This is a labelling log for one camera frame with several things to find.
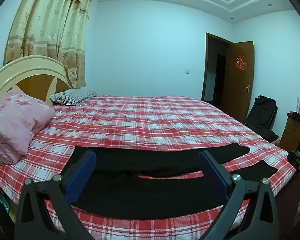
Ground pink folded quilt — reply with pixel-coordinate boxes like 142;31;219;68
0;88;56;165

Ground black pants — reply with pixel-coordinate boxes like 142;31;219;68
61;144;278;219

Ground wooden cabinet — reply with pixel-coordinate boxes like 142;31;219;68
279;116;300;153

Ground bed with red plaid sheet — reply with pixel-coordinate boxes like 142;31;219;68
0;95;297;240

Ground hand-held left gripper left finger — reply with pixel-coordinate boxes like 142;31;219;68
14;149;98;240

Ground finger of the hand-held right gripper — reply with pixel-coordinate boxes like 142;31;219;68
287;150;300;179

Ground cream and wood headboard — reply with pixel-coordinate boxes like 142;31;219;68
0;55;73;108

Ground brown door frame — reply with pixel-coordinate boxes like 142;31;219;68
201;32;234;105

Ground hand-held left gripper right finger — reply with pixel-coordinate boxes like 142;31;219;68
198;150;281;240

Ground dark red cloth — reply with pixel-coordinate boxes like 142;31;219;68
287;111;300;123

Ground beige floral curtain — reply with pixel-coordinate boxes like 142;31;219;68
4;0;94;90

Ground brown wooden door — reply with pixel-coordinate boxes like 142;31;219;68
220;41;255;125

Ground red paper door decoration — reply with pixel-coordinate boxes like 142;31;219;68
236;56;248;70

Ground striped pillow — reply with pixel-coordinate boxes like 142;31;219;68
50;89;98;106

